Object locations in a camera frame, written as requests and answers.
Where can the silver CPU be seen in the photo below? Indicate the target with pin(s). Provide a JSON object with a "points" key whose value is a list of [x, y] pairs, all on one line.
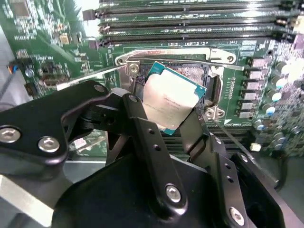
{"points": [[171, 95]]}

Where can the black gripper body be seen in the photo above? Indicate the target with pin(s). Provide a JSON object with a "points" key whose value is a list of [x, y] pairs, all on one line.
{"points": [[114, 202]]}

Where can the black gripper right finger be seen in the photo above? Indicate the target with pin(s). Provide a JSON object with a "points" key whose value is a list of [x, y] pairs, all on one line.
{"points": [[256, 194]]}

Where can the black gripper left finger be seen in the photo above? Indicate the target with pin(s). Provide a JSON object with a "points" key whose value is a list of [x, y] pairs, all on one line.
{"points": [[35, 123]]}

